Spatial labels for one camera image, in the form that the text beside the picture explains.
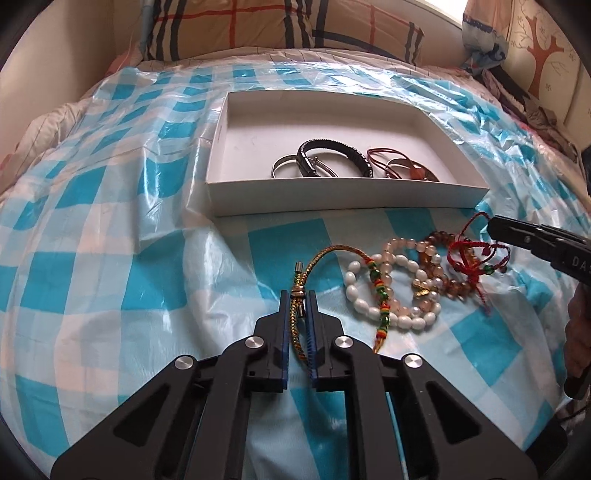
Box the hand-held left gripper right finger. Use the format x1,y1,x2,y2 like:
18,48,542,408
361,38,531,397
307,290,539,480

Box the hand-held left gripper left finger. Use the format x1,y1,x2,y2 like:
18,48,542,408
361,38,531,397
51,290,291,480

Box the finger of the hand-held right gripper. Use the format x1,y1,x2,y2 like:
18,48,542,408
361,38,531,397
488,215,591,244
489,230,561,261

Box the white oval bead bracelet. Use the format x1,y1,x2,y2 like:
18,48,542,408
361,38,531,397
344,261,440,331

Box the red string bracelet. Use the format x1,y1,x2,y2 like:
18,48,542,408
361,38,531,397
445,211,512,315

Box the amber bead bracelet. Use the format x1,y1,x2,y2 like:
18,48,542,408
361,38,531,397
417,231,482,302

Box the gold braided cord bracelet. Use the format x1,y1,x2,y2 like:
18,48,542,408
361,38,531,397
288,247,393,365

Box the pink round bead bracelet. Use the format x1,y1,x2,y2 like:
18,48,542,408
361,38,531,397
374,236,445,320

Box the bangle with orange stone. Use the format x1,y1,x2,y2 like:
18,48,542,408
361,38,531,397
385,157,442,182

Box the dark red cord bracelet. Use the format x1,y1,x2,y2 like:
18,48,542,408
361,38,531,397
367,147,417,179

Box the silver bangle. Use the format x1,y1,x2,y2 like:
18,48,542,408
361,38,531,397
271,154,339,179

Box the black leather bracelet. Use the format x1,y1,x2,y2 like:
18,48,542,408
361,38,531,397
295,138,373,179

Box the white cardboard box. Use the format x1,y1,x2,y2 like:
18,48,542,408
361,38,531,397
205,90,490,217

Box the person's right hand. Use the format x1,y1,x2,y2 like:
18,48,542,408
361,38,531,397
564,284,591,384

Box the heap of dark clothes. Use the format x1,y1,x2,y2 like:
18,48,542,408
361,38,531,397
480,68,588,160

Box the headboard with tree picture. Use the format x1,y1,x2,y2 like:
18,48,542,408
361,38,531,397
501,0,591,153

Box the blue checkered plastic sheet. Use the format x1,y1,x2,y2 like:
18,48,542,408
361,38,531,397
0,59,591,480

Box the patterned curtain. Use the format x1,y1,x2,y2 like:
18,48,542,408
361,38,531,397
462,8,509,71

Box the plaid pillow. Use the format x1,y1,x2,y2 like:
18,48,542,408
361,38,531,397
143,0,319,62
286,0,426,66

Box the pink cloth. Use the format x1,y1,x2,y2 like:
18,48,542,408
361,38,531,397
107,47,140,75

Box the white glossy panel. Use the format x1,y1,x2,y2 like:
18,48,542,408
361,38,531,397
0,13,149,155

